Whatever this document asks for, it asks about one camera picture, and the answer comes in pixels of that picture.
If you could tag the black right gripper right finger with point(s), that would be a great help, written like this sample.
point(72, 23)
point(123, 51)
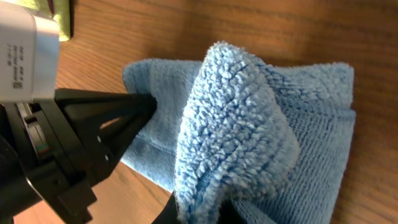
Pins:
point(229, 215)

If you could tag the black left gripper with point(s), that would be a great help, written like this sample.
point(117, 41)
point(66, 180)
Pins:
point(55, 151)

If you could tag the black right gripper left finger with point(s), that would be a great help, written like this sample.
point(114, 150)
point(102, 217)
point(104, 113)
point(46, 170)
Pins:
point(169, 214)

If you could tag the blue microfiber cloth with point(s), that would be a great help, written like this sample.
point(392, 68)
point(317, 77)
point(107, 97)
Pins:
point(271, 141)

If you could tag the folded green cloth top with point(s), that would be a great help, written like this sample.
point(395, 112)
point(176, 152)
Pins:
point(58, 10)

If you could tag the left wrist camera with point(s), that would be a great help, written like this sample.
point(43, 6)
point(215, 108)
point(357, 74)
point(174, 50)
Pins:
point(29, 54)

